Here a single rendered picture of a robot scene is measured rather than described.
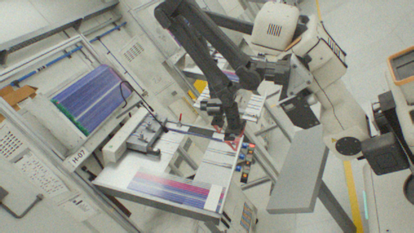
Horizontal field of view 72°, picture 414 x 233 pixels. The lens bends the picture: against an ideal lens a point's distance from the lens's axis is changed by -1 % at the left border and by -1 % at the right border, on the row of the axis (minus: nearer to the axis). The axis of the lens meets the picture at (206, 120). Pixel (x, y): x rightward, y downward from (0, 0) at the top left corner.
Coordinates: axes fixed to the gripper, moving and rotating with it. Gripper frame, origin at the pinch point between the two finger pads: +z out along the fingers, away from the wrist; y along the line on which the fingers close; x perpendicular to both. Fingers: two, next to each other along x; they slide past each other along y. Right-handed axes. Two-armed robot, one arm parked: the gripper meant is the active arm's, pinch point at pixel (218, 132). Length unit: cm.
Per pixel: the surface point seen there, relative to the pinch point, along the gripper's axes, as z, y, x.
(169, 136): 10.2, -3.0, -35.5
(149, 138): 3.1, 10.0, -42.1
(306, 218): 71, -5, 59
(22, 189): 79, 12, -183
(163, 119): 3.3, -11.8, -42.5
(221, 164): 15.4, 11.5, 3.7
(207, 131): 13.8, -18.3, -13.8
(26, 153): -9, 51, -94
